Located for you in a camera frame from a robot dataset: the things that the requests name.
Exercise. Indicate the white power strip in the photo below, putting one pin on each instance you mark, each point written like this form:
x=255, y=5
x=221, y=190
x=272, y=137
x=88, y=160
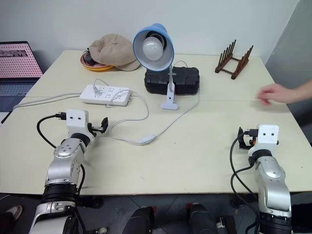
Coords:
x=104, y=95

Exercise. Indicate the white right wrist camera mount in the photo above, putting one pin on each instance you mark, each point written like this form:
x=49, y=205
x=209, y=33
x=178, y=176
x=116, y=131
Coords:
x=267, y=136

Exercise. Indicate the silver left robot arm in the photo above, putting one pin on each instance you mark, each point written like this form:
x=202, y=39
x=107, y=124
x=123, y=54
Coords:
x=65, y=158

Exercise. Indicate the bare person forearm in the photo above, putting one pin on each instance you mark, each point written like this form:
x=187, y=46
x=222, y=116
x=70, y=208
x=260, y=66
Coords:
x=303, y=92

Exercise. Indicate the blue clip desk lamp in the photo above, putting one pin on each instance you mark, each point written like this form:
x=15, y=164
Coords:
x=156, y=48

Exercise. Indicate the laptop with pink screen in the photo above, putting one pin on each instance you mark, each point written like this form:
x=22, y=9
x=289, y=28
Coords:
x=17, y=61

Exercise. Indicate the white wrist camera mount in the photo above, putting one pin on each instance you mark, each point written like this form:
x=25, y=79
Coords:
x=267, y=136
x=76, y=119

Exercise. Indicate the dark rounded shape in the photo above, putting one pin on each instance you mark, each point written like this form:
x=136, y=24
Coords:
x=140, y=220
x=201, y=219

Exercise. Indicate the orange and pink plate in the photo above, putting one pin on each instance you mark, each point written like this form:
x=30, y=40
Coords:
x=97, y=67

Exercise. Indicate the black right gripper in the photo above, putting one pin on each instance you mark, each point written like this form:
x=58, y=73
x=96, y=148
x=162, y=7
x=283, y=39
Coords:
x=249, y=137

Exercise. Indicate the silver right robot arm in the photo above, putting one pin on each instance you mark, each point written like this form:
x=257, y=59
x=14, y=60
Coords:
x=271, y=178

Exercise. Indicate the brown wooden dish rack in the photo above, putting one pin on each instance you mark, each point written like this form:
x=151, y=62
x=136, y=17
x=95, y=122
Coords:
x=234, y=63

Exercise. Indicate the beige baseball cap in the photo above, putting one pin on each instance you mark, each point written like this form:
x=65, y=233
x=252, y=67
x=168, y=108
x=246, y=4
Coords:
x=114, y=51

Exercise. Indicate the bare person hand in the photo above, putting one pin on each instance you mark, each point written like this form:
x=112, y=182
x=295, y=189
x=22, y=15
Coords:
x=274, y=95

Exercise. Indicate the black plastic case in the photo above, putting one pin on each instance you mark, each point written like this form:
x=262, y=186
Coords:
x=185, y=78

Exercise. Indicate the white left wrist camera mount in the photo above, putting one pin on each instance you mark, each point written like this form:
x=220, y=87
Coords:
x=76, y=119

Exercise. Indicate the white power plug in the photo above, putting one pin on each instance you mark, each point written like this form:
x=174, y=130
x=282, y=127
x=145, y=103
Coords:
x=96, y=90

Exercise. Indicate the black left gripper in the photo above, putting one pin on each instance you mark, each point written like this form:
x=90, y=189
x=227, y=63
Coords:
x=95, y=128

